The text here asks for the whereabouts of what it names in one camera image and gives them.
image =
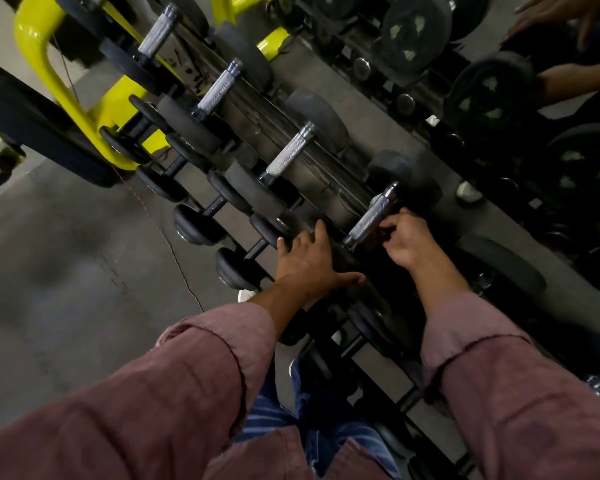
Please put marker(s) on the person's right hand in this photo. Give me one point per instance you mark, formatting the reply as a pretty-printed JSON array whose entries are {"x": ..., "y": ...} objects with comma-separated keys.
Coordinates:
[{"x": 412, "y": 242}]

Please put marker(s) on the person's left hand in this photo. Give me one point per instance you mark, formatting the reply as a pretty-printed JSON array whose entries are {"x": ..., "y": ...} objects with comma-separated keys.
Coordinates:
[{"x": 307, "y": 269}]

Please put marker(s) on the row of black rubber dumbbells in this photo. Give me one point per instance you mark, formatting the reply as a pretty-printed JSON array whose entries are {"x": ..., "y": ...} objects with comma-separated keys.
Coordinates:
[{"x": 287, "y": 155}]

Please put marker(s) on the row of ribbed plate dumbbells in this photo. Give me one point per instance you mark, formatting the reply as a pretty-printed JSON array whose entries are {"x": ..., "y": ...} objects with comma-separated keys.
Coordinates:
[{"x": 197, "y": 224}]

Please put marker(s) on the black yellow dumbbell rack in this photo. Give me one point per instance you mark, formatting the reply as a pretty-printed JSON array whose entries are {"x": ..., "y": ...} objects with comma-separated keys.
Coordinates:
[{"x": 115, "y": 102}]

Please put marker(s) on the person's right forearm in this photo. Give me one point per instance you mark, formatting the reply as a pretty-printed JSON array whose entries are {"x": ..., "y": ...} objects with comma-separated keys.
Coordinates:
[{"x": 520, "y": 404}]

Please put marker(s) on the person's left forearm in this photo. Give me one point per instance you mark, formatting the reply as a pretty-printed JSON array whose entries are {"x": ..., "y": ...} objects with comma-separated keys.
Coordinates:
[{"x": 155, "y": 394}]

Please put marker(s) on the person's white shoe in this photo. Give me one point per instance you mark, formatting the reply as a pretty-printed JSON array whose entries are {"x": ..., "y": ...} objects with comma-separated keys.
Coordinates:
[
  {"x": 293, "y": 368},
  {"x": 246, "y": 295}
]

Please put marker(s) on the person's blue jeans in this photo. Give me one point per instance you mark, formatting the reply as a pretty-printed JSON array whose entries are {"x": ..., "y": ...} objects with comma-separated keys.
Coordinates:
[{"x": 265, "y": 414}]

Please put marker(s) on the small white round object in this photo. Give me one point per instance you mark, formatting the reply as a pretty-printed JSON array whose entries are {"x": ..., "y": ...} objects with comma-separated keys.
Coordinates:
[{"x": 467, "y": 192}]

